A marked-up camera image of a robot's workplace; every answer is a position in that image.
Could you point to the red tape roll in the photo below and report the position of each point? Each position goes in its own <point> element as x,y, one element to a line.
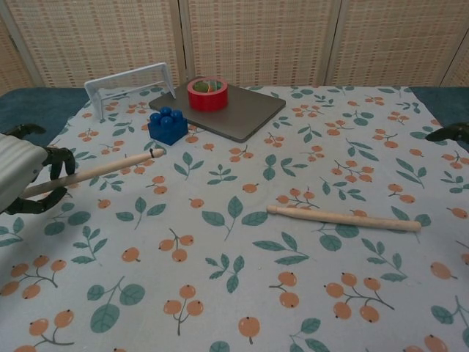
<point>207,99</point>

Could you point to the wooden stick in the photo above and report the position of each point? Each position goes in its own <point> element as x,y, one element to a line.
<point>344,218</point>
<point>110,166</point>

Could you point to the blue toy building block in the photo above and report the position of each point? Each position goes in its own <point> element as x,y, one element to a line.
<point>168,126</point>

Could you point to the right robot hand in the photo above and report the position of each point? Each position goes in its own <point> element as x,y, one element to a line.
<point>454,132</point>

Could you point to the floral fruit print tablecloth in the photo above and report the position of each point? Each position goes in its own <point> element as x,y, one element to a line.
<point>234,256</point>

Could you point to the woven bamboo folding screen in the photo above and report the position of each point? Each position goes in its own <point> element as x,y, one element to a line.
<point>256,40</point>

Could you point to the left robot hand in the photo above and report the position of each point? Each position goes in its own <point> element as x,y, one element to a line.
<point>16,165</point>

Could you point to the grey flat board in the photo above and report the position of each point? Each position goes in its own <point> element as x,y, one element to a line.
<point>238,113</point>

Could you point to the white miniature goal frame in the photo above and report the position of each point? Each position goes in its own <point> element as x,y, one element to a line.
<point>110,82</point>

